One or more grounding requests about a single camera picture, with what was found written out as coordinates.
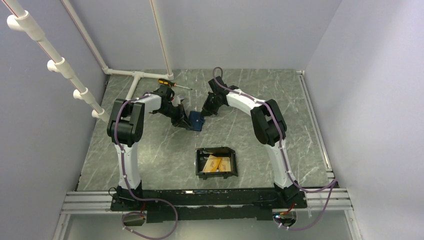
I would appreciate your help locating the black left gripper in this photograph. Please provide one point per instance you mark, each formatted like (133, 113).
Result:
(182, 120)

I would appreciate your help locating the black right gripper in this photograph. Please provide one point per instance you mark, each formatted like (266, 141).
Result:
(206, 110)

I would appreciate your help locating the blue leather card holder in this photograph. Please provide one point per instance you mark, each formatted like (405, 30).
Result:
(196, 120)

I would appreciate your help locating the black plastic card tray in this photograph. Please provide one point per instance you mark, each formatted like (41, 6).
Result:
(201, 155)

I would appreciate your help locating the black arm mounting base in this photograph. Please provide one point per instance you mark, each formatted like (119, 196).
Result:
(207, 204)

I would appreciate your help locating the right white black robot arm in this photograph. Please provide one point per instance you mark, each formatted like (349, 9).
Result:
(269, 128)

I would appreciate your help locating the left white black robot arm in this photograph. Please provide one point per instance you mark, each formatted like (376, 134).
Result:
(126, 126)

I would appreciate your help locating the yellow black screwdriver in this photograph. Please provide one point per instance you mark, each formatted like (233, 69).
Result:
(171, 84)

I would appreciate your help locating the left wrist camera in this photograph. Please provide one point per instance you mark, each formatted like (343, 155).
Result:
(178, 100)

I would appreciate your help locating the aluminium rail frame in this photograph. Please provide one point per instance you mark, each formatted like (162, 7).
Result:
(329, 197)

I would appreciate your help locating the white pvc pipe frame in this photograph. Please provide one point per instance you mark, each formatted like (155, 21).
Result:
(22, 21)

